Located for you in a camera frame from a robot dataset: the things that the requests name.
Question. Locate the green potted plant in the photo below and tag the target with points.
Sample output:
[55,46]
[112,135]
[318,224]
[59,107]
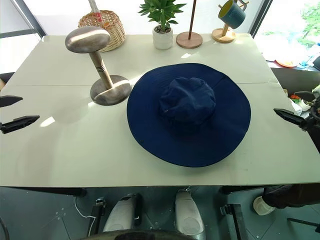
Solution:
[162,11]

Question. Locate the light wooden mug tree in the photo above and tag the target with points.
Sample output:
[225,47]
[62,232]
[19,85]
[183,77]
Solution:
[223,35]

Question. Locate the wooden mushroom-shaped hat stand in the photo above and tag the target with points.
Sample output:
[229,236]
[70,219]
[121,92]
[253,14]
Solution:
[87,40]

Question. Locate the black chair base leg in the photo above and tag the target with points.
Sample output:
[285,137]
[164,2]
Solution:
[303,222]

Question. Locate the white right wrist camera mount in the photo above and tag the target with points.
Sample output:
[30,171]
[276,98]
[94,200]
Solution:
[316,90]

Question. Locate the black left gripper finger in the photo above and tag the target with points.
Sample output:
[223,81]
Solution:
[8,100]
[17,123]

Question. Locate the white shoe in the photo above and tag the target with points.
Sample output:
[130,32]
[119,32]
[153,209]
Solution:
[262,205]

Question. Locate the blue mug with yellow inside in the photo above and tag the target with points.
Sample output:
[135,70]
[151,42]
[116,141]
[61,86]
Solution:
[232,15]

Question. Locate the black table leg bracket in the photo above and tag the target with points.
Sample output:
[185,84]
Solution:
[236,220]
[96,215]

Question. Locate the dark trouser leg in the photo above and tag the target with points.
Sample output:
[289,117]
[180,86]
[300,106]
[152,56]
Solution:
[292,196]

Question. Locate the silver robot leg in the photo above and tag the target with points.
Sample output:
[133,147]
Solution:
[190,215]
[117,215]

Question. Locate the woven wicker basket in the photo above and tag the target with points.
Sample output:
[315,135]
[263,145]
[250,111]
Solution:
[115,27]

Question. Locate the silver robot left leg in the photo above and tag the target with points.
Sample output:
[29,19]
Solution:
[117,215]

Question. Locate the white stick with red marks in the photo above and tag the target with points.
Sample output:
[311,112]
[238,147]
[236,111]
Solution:
[94,6]

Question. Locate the orange plate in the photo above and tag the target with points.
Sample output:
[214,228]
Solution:
[285,63]

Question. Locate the silver robot right leg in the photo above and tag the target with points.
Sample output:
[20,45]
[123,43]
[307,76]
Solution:
[190,215]

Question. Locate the white ribbed plant pot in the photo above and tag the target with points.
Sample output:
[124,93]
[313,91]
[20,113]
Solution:
[162,40]

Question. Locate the navy blue wide-brim hat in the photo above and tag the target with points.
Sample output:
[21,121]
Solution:
[190,130]

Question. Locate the grey box with clutter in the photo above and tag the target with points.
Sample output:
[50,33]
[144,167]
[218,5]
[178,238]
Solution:
[287,80]

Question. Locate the dark wooden pole stand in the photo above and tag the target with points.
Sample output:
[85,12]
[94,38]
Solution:
[189,40]

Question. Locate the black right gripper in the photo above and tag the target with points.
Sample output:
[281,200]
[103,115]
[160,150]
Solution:
[312,123]

